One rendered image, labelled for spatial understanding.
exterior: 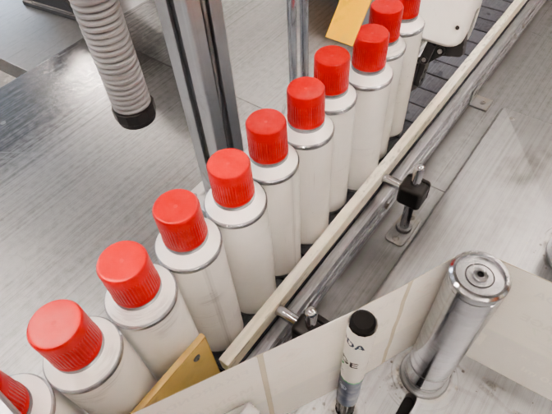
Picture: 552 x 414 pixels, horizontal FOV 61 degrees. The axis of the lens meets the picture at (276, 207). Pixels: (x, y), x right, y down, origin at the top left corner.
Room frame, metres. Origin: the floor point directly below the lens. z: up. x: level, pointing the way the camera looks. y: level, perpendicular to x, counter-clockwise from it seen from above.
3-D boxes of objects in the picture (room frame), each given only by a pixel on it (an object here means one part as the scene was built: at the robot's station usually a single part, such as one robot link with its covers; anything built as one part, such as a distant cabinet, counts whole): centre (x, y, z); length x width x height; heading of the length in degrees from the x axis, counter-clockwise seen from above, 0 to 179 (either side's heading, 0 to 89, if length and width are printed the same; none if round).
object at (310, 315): (0.20, -0.01, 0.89); 0.06 x 0.03 x 0.12; 49
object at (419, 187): (0.35, -0.16, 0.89); 0.03 x 0.03 x 0.12; 49
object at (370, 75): (0.40, -0.10, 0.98); 0.05 x 0.05 x 0.20
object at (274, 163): (0.29, 0.00, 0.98); 0.05 x 0.05 x 0.20
